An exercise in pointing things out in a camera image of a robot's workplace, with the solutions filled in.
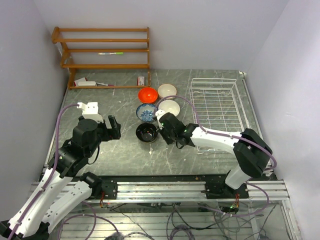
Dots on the pink white pen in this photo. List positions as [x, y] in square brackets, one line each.
[104, 84]

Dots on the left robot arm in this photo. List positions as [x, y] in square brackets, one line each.
[44, 210]

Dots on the wooden shelf rack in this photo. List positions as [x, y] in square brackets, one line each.
[67, 62]

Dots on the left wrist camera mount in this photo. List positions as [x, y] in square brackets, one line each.
[90, 111]

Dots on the black glossy bowl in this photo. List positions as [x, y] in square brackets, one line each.
[146, 132]

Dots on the white wire dish rack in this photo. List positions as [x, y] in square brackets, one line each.
[218, 104]

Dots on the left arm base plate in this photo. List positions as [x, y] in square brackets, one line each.
[109, 190]

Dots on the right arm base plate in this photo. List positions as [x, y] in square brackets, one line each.
[219, 190]

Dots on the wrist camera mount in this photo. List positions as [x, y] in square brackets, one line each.
[159, 113]
[90, 111]

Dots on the aluminium rail frame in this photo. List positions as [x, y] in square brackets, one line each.
[156, 192]

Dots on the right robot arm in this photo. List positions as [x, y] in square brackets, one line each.
[251, 152]

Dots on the small red white box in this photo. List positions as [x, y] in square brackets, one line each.
[141, 81]

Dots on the orange bowl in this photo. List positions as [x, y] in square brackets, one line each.
[147, 95]

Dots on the green pink marker pen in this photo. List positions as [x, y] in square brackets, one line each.
[110, 53]

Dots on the blue white patterned bowl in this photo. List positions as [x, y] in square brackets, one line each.
[146, 112]

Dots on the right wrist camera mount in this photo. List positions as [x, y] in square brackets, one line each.
[159, 113]

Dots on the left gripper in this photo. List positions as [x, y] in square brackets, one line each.
[110, 133]

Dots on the cream bowl patterned rim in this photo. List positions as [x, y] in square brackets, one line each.
[165, 90]

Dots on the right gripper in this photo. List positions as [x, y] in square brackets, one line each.
[161, 129]

